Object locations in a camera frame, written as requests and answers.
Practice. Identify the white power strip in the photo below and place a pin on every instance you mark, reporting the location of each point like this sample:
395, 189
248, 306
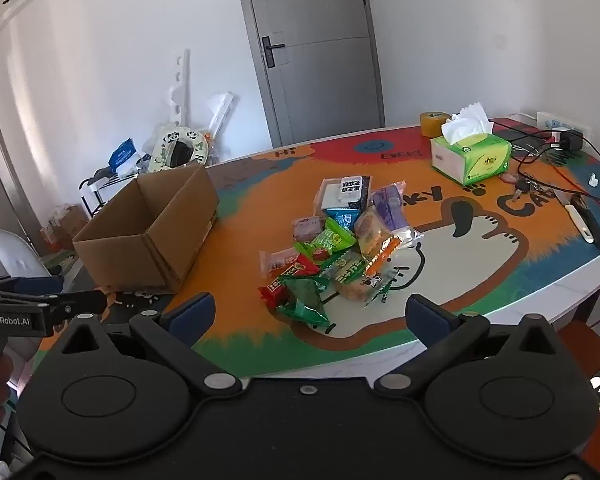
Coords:
562, 121

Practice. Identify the purple snack packet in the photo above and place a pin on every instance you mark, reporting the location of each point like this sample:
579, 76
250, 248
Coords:
390, 206

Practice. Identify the small orange box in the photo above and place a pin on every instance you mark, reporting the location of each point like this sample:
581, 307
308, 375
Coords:
47, 237

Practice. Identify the colourful printed table mat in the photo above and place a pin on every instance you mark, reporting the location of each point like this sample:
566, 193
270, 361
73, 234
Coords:
260, 200

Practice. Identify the black metal rack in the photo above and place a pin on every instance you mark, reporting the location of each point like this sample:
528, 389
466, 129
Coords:
87, 185

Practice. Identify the cream bread packet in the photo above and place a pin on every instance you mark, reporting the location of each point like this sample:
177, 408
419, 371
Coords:
372, 230

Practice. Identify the blue plastic bag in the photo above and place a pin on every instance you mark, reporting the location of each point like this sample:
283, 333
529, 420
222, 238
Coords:
122, 152

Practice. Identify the printed brown cardboard box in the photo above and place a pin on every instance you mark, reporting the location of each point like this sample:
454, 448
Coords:
72, 222

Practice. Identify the grey door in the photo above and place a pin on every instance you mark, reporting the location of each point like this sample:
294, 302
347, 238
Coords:
320, 85

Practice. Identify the dark red snack packet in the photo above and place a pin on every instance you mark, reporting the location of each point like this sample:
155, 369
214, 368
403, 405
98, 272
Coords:
274, 292

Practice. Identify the grey chair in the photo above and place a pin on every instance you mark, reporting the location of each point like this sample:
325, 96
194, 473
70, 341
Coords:
10, 255

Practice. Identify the red orange snack packet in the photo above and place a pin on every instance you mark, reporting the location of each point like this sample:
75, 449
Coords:
301, 266

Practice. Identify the panda print bread packet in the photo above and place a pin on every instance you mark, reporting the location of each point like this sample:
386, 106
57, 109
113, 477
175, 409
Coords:
367, 287

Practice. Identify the white plastic brackets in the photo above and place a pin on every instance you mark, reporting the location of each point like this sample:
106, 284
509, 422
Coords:
178, 90

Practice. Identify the key bunch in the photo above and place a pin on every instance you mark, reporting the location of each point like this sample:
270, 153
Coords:
522, 186

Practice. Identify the white shelf bracket piece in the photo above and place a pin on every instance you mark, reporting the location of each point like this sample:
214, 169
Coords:
220, 110

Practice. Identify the dark green snack packet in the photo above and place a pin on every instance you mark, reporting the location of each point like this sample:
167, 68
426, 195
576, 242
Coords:
305, 302

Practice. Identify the black charger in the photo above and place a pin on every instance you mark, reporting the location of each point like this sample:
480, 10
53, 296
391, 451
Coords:
570, 141

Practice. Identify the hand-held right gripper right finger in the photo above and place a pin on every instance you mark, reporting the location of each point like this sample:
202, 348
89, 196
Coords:
426, 320

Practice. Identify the clear packet of snack sticks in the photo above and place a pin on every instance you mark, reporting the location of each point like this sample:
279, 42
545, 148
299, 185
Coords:
387, 251

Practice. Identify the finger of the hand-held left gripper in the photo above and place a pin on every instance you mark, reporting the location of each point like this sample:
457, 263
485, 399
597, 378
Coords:
85, 302
30, 284

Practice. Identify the clear pink red snack packet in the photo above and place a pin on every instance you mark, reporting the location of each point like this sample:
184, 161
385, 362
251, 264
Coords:
276, 262

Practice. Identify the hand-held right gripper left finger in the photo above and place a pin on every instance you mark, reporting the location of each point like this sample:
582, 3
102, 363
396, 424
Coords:
195, 312

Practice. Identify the green packet with round logo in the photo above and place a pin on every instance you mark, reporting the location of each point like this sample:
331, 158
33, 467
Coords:
332, 240

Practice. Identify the green tissue box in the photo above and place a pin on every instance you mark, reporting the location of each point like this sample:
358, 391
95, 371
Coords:
472, 160

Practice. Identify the small white clip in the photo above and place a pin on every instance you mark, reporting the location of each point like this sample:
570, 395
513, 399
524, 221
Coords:
593, 179

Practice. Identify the grey door frame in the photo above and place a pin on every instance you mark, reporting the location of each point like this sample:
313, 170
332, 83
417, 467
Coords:
0, 160

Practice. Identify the white plastic tool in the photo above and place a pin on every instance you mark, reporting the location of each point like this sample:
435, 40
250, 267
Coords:
579, 222

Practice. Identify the teal snack packet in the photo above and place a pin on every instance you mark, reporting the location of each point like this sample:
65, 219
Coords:
341, 217

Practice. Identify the yellow tape roll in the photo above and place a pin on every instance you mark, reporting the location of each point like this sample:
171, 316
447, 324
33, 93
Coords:
432, 124

